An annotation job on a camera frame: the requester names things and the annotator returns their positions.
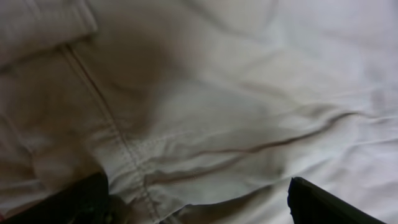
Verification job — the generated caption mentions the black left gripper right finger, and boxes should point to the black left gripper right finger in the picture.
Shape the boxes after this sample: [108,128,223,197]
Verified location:
[287,177,385,224]

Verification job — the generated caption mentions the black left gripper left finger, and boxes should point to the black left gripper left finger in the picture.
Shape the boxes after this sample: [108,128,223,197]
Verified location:
[2,173,109,224]

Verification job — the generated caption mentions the beige khaki shorts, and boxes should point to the beige khaki shorts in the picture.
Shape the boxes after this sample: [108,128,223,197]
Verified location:
[1,0,397,223]

